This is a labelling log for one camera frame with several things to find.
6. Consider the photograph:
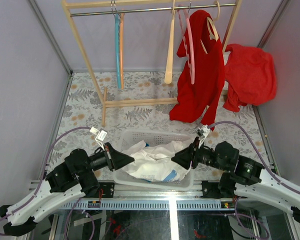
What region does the floral tablecloth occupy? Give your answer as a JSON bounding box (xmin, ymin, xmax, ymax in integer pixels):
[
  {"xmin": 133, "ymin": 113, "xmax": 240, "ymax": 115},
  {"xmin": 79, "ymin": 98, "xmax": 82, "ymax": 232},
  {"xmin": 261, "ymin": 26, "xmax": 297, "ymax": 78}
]
[{"xmin": 46, "ymin": 71, "xmax": 270, "ymax": 180}]

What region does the white plastic laundry basket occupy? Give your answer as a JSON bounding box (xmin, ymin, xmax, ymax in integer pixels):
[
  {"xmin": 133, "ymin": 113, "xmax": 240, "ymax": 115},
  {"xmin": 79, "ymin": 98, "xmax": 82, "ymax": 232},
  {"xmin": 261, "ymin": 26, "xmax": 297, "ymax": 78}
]
[{"xmin": 112, "ymin": 129, "xmax": 194, "ymax": 191}]

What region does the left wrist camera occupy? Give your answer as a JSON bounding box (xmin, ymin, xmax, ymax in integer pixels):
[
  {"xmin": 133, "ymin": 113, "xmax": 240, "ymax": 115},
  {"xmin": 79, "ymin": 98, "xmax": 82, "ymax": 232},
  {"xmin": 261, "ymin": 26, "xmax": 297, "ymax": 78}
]
[{"xmin": 89, "ymin": 127, "xmax": 108, "ymax": 150}]

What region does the orange hanger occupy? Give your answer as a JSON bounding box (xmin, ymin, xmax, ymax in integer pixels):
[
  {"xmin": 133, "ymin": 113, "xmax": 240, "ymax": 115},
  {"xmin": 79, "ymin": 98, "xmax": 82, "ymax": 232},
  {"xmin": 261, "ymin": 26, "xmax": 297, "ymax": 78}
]
[{"xmin": 119, "ymin": 13, "xmax": 125, "ymax": 89}]

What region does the cream hanger under red shirt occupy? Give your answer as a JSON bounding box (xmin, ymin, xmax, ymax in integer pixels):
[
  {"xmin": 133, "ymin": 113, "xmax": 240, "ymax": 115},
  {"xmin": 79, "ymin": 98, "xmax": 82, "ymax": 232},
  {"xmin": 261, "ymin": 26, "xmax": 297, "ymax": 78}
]
[{"xmin": 206, "ymin": 0, "xmax": 221, "ymax": 42}]

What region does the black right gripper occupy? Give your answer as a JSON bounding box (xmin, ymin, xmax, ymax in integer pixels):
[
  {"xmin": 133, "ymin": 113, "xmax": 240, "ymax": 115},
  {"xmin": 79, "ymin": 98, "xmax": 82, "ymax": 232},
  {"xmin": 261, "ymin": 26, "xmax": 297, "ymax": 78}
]
[{"xmin": 170, "ymin": 136, "xmax": 229, "ymax": 172}]

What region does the blue hanger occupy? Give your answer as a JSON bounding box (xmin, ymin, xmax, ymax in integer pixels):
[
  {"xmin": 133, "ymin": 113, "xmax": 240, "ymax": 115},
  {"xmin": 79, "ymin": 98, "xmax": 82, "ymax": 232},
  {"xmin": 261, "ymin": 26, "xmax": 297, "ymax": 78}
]
[{"xmin": 110, "ymin": 0, "xmax": 123, "ymax": 89}]

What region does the aluminium rail with cable duct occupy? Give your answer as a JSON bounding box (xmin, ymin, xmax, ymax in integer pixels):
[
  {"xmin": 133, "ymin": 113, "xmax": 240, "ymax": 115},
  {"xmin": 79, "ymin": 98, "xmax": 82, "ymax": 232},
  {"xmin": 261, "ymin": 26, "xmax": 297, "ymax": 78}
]
[{"xmin": 29, "ymin": 179, "xmax": 298, "ymax": 211}]

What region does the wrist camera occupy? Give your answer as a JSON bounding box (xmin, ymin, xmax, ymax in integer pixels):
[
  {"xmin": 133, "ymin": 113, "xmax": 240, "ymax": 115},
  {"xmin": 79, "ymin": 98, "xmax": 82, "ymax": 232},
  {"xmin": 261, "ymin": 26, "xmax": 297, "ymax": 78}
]
[
  {"xmin": 89, "ymin": 127, "xmax": 108, "ymax": 150},
  {"xmin": 197, "ymin": 125, "xmax": 211, "ymax": 148}
]

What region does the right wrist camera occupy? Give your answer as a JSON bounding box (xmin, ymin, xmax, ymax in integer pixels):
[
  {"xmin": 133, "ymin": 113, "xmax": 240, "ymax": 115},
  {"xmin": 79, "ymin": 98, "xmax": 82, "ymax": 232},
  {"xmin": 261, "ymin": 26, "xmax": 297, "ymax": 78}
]
[{"xmin": 197, "ymin": 125, "xmax": 211, "ymax": 148}]

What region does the beige wooden hanger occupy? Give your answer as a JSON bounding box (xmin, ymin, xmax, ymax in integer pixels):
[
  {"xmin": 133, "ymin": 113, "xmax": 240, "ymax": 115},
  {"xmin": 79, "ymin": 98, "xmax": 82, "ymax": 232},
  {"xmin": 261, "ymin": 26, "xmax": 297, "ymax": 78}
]
[{"xmin": 164, "ymin": 0, "xmax": 176, "ymax": 85}]

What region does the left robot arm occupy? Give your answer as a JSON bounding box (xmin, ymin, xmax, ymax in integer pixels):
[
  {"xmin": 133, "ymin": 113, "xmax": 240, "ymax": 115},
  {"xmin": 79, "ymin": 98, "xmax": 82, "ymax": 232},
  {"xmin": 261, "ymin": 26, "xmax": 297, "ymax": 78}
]
[{"xmin": 0, "ymin": 142, "xmax": 135, "ymax": 237}]

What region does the red cloth pile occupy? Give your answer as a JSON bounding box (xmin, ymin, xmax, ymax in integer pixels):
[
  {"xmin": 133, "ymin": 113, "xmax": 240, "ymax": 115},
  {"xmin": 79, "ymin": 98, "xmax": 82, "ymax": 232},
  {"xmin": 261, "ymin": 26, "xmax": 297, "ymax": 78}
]
[{"xmin": 223, "ymin": 43, "xmax": 277, "ymax": 113}]

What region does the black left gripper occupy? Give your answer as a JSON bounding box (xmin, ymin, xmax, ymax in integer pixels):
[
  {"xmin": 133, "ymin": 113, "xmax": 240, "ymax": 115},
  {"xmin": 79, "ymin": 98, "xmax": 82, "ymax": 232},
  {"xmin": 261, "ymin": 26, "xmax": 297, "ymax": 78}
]
[{"xmin": 79, "ymin": 143, "xmax": 137, "ymax": 178}]

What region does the white t shirt blue print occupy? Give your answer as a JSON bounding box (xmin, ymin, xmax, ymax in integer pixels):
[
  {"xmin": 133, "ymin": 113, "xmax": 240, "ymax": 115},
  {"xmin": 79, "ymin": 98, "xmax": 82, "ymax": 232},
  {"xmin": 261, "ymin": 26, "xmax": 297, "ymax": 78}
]
[{"xmin": 122, "ymin": 139, "xmax": 192, "ymax": 182}]

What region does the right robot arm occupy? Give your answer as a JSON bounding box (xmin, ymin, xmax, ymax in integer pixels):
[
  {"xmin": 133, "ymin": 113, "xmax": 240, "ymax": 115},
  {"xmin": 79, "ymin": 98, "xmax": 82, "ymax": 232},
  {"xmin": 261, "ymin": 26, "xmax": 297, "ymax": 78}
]
[{"xmin": 171, "ymin": 138, "xmax": 300, "ymax": 223}]

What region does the red t shirt on hanger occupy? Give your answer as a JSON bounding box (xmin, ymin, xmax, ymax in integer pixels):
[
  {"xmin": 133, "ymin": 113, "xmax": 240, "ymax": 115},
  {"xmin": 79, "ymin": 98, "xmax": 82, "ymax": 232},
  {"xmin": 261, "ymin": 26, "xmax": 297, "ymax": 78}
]
[{"xmin": 169, "ymin": 10, "xmax": 225, "ymax": 125}]

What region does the pink wavy hanger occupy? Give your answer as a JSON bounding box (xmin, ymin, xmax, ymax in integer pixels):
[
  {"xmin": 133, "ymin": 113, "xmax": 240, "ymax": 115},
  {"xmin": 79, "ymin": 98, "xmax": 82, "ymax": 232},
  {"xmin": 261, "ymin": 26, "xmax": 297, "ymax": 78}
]
[{"xmin": 177, "ymin": 4, "xmax": 195, "ymax": 85}]

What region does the wooden clothes rack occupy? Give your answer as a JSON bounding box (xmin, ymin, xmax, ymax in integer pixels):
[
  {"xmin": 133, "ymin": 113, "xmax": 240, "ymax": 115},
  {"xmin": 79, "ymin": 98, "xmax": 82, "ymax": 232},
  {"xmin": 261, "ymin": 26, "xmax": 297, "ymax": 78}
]
[{"xmin": 61, "ymin": 0, "xmax": 242, "ymax": 127}]

